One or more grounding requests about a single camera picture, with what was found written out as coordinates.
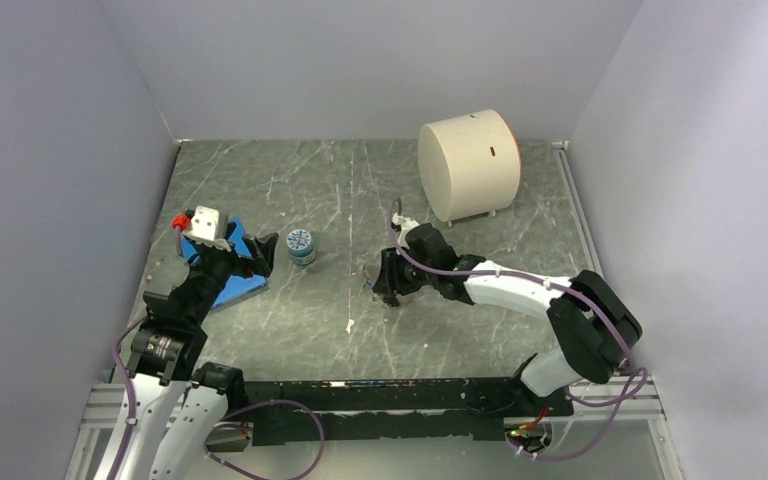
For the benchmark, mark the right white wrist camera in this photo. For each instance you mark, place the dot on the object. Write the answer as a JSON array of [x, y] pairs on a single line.
[[402, 225]]

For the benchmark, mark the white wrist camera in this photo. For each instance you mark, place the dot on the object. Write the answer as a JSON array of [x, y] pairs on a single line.
[[402, 225], [204, 226]]

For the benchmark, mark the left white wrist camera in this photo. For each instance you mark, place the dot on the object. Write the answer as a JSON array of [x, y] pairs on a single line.
[[204, 226]]

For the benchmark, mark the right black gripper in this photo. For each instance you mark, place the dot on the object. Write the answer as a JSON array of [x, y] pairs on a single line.
[[390, 282]]

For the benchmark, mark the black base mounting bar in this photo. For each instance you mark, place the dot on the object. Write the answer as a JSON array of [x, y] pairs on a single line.
[[480, 408]]

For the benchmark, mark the blue flat board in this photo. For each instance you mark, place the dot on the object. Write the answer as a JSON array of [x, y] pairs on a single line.
[[237, 288]]

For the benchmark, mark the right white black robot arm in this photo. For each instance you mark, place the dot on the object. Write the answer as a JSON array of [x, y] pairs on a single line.
[[593, 328]]

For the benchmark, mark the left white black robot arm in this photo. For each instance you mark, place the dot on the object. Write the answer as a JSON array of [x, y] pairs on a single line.
[[171, 405]]

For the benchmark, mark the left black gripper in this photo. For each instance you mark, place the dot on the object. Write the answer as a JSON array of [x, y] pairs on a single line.
[[262, 253]]

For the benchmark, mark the cream cylindrical container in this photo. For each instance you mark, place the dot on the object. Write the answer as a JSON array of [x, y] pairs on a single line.
[[469, 165]]

